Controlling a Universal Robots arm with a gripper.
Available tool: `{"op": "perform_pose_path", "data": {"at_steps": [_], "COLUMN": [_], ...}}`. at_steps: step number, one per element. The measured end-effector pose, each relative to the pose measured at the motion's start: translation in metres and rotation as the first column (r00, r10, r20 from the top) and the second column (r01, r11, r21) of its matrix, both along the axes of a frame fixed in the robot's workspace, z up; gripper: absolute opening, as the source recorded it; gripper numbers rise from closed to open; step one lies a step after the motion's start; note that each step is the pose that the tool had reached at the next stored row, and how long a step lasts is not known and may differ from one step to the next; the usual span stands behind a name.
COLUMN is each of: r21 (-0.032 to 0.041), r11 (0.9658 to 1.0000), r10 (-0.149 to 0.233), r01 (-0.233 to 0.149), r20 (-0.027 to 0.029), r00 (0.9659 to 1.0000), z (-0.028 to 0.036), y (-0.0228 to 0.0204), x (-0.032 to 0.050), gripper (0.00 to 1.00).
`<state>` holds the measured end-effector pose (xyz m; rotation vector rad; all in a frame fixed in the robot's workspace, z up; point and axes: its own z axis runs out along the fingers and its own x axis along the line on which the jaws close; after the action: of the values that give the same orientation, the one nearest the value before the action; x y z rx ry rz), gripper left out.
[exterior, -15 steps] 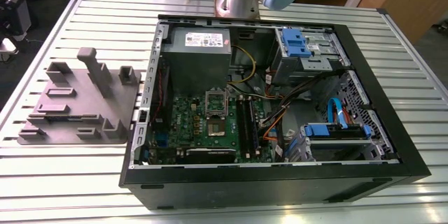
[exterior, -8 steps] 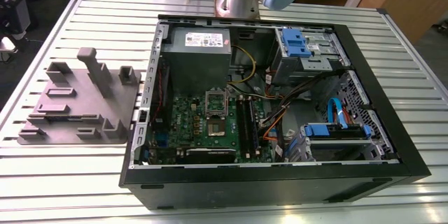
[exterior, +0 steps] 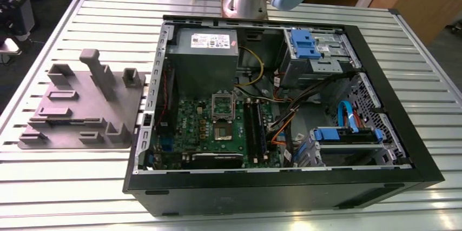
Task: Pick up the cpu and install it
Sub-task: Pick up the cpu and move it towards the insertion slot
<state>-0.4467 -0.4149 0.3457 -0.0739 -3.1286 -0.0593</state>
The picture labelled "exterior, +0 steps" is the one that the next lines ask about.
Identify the grey parts rack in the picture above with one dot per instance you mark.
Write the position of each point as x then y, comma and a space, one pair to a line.
86, 98

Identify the black RAM slot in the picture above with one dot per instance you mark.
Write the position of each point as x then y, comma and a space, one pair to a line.
257, 128
248, 128
261, 128

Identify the black PC case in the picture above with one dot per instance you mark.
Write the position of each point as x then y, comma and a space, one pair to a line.
252, 195

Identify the black disk, blue carrier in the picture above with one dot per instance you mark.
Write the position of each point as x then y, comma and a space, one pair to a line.
325, 134

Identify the graphics card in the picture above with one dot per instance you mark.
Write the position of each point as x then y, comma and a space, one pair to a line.
216, 160

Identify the blue plastic carrier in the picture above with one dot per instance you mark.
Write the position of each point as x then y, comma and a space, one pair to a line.
304, 44

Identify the blue RAM stick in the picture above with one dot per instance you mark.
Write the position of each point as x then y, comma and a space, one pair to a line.
64, 122

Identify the grey power supply unit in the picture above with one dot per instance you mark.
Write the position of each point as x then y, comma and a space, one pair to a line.
201, 74

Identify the green motherboard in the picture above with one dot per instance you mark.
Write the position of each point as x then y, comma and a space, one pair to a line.
191, 114

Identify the wooden cabinet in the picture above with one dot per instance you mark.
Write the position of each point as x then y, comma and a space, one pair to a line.
426, 3

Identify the tall silver drive cage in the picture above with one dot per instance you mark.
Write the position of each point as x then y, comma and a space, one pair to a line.
324, 67

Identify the CPU socket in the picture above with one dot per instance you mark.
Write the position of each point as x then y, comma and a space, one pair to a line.
223, 131

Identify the low silver disk bay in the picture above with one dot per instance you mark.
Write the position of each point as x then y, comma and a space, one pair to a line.
353, 148

